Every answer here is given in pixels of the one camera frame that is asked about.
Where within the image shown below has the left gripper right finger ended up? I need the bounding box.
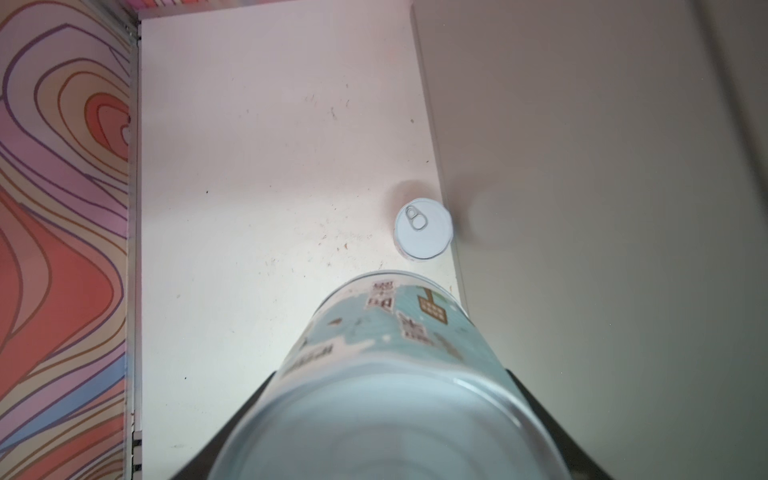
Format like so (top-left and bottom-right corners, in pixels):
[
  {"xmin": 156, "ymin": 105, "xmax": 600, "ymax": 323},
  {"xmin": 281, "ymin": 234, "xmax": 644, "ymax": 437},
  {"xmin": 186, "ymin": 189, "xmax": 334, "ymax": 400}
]
[{"xmin": 507, "ymin": 369, "xmax": 612, "ymax": 480}]

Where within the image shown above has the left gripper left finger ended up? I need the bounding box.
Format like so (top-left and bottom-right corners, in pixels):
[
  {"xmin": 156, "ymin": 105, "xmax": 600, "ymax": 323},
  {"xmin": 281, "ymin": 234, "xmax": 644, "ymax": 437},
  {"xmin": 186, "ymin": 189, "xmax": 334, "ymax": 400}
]
[{"xmin": 171, "ymin": 373, "xmax": 275, "ymax": 480}]

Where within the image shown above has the white lid can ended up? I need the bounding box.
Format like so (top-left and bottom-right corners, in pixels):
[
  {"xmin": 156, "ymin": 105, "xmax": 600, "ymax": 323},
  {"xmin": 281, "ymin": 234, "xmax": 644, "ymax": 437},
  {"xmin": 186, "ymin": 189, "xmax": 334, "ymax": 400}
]
[
  {"xmin": 394, "ymin": 198, "xmax": 454, "ymax": 261},
  {"xmin": 210, "ymin": 271, "xmax": 569, "ymax": 479}
]

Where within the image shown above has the grey metal cabinet counter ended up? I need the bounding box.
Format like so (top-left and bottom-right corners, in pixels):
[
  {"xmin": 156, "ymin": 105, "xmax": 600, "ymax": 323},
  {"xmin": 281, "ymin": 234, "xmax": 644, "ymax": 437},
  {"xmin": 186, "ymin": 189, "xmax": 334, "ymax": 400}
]
[{"xmin": 413, "ymin": 1, "xmax": 767, "ymax": 479}]

